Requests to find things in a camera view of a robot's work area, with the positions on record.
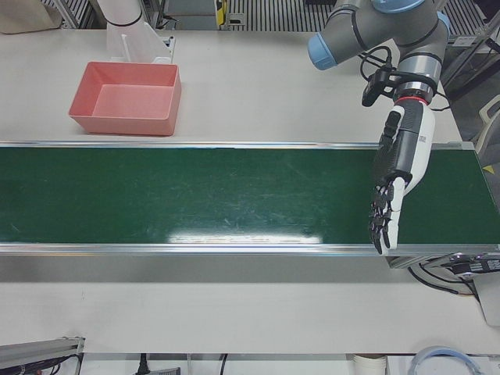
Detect black conveyor power cable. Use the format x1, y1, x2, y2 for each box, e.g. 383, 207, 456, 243
407, 262, 480, 295

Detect grey office chair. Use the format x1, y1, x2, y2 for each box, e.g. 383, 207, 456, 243
474, 99, 500, 173

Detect light blue ring roll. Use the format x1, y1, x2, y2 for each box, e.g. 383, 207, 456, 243
408, 345, 484, 375

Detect beige cloth bag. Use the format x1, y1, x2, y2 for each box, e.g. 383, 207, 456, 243
0, 0, 66, 35

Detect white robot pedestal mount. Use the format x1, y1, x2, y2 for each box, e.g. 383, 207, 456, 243
93, 0, 176, 66

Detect white equipment box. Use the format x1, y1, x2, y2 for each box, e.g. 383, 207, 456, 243
473, 271, 500, 328

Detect pink plastic box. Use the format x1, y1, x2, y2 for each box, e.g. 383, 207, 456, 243
68, 61, 184, 137

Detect green conveyor belt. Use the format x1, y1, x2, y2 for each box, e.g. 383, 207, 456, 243
0, 141, 500, 270

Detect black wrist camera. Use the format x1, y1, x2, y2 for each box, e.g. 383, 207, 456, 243
361, 66, 395, 107

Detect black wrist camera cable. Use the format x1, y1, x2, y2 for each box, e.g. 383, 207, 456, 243
358, 45, 453, 113

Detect white paper cup stack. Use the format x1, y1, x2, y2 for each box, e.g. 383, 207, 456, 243
352, 353, 388, 375

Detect aluminium extrusion bar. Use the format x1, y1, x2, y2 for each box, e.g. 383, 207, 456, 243
0, 335, 87, 375

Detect black conveyor control box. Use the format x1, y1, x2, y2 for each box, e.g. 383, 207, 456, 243
439, 252, 500, 281

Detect aluminium frame struts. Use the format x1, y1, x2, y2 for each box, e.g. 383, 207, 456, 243
441, 0, 500, 98

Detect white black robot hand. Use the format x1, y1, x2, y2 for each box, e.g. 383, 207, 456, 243
368, 99, 437, 256

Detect ribbed metal grille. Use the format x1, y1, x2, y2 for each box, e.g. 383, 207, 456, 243
228, 0, 341, 32

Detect yellow black post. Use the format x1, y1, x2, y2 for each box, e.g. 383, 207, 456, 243
213, 0, 230, 29

